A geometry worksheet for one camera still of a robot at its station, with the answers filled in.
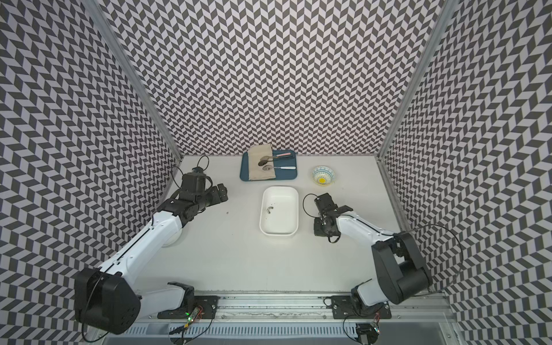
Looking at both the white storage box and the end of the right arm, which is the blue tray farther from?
the end of the right arm

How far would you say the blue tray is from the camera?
1.11 metres

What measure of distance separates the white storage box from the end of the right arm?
116 millimetres

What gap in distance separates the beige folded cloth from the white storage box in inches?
4.3

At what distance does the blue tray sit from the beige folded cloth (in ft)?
0.05

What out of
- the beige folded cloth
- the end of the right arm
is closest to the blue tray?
the beige folded cloth

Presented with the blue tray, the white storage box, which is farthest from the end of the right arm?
the blue tray

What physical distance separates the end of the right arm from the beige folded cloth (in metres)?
0.37

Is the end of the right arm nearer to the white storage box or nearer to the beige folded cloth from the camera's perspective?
the white storage box

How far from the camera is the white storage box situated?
36.6 inches

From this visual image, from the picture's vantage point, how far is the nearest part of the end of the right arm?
2.12 ft

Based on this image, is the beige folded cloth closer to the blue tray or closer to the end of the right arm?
the blue tray

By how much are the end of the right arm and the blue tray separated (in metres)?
0.33

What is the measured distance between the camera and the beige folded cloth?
1107 millimetres

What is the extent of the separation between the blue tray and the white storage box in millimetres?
89
